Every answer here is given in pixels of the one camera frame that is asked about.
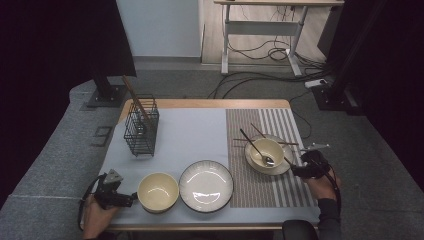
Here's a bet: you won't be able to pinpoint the tangle of black cables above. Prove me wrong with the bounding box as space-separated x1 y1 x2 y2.
226 4 329 68

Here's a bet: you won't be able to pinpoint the dark floor socket frame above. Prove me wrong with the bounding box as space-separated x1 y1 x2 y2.
91 125 114 148

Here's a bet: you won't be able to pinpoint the black wire cutlery basket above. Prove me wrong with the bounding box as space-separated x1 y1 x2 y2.
123 94 161 158

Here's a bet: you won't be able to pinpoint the white plate with dark rim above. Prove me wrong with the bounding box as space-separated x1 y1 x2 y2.
178 159 235 214
244 133 295 177

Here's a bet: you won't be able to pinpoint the black rounded object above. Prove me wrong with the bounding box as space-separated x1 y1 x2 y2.
281 219 319 240

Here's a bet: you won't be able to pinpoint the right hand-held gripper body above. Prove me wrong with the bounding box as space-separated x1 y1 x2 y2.
297 143 331 180

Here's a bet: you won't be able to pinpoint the person's left hand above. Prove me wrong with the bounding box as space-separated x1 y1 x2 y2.
81 198 121 233

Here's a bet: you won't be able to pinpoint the hand-held gripper cable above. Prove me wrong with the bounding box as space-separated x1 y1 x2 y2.
78 173 108 231
319 159 343 215

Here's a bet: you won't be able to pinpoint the brown white striped placemat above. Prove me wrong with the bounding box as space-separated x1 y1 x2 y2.
225 108 319 209

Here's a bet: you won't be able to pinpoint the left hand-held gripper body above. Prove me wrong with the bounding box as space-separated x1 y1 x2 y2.
94 168 134 211

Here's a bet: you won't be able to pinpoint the person's right hand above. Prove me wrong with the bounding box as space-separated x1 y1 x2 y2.
304 169 343 201

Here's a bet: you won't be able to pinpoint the dark curtain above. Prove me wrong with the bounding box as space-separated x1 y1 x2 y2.
0 0 138 208
333 0 424 191

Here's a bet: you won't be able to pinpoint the black metal stand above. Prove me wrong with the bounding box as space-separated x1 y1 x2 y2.
79 68 130 112
311 0 389 117

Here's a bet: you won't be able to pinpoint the white power strip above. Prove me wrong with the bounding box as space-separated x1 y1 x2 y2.
304 78 329 89

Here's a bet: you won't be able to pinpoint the cream bowl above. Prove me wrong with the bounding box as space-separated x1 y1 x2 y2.
136 171 181 214
249 137 286 170

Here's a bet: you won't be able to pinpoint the blue-grey table mat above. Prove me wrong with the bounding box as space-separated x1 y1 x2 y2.
79 107 330 231

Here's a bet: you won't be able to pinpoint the dark panel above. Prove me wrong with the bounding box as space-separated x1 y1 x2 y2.
316 3 348 60

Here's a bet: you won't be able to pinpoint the long black floor cables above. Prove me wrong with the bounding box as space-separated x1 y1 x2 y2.
206 68 334 100

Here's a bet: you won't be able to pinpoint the right hand-held gripper cable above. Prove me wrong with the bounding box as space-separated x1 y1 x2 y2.
319 159 343 215

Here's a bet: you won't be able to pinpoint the white desk with metal legs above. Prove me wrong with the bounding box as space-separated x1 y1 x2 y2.
213 0 345 77

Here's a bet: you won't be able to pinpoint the thin black floor cable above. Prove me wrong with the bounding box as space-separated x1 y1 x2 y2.
288 89 313 140

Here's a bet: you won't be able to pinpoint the left hand-held gripper cable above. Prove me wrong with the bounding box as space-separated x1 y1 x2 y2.
78 173 108 231

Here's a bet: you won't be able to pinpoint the metal spoon with dark handle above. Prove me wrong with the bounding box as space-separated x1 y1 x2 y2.
239 128 276 168

